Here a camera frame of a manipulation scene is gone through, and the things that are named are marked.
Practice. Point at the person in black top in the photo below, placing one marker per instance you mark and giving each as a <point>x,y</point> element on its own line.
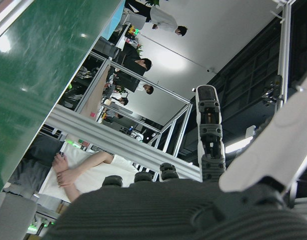
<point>133,60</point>

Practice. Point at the aluminium frame upright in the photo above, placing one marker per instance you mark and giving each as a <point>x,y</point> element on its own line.
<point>284,50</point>

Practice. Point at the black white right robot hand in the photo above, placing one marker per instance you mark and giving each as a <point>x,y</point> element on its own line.
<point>168,212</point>

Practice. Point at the person in white t-shirt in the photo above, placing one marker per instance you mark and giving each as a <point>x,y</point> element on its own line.
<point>98,165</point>

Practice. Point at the person in white coat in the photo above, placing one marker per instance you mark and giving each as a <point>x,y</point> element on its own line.
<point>166,21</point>

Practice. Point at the aluminium profile post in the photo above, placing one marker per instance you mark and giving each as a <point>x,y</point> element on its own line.
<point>118,140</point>

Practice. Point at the green conveyor belt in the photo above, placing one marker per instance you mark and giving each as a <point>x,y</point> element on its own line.
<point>43,62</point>

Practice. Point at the frame-mounted camera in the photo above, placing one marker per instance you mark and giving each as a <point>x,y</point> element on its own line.
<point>272,92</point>

